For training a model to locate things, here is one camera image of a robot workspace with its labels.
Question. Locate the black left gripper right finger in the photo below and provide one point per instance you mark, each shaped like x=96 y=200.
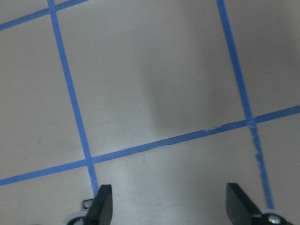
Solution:
x=240 y=208

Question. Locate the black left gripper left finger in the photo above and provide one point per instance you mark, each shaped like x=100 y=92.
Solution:
x=101 y=210

